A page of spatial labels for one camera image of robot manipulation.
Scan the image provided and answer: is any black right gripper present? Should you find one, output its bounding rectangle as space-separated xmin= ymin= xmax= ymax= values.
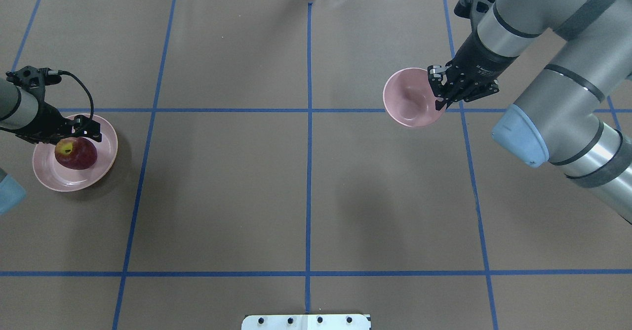
xmin=428 ymin=33 xmax=517 ymax=111

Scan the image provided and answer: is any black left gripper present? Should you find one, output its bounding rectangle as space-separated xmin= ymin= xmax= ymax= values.
xmin=14 ymin=102 xmax=103 ymax=145

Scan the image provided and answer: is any pink bowl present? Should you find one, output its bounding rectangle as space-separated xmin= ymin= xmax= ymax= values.
xmin=382 ymin=68 xmax=446 ymax=129

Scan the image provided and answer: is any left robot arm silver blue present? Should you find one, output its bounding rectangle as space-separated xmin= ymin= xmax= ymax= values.
xmin=1 ymin=83 xmax=119 ymax=192

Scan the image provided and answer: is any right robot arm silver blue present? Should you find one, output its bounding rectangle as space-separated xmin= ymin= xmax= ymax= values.
xmin=427 ymin=0 xmax=632 ymax=222

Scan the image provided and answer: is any red apple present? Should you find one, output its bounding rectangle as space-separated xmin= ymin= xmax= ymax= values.
xmin=54 ymin=137 xmax=98 ymax=170

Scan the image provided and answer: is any pink plate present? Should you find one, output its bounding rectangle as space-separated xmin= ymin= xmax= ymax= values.
xmin=32 ymin=115 xmax=119 ymax=192

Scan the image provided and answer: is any white camera post with base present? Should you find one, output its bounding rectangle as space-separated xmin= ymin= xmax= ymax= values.
xmin=241 ymin=314 xmax=372 ymax=330

